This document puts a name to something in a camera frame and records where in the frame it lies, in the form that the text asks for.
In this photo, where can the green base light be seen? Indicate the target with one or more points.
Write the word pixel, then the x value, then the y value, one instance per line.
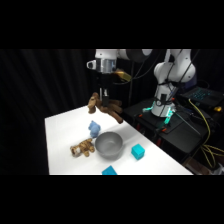
pixel 168 116

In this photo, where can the brown plush deer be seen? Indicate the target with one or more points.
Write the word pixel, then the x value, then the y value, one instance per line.
pixel 113 109

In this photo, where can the black curtain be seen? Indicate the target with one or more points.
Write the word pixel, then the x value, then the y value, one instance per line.
pixel 33 100

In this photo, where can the teal cube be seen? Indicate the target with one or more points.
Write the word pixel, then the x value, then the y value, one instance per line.
pixel 109 171
pixel 137 151

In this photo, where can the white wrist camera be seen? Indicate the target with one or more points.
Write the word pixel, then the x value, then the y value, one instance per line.
pixel 91 64

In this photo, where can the brass-coloured wrist connector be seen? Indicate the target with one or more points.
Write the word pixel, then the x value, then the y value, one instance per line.
pixel 122 75

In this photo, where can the black robot stand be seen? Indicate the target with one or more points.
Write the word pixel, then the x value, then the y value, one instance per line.
pixel 186 133

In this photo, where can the small yellow object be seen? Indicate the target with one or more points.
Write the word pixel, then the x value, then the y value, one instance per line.
pixel 217 108

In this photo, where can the tan striped plush tiger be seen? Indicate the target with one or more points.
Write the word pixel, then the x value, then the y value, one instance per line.
pixel 83 147

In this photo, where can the black laptop with lit keyboard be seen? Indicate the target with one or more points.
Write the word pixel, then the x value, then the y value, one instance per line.
pixel 202 96

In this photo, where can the grey bowl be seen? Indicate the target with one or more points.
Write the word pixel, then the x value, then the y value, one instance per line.
pixel 109 145

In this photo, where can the blue plush toy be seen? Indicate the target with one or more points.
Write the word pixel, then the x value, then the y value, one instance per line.
pixel 94 129

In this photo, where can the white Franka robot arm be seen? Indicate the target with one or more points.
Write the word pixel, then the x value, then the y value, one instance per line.
pixel 173 70

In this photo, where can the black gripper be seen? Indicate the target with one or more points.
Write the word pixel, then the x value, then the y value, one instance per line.
pixel 106 80

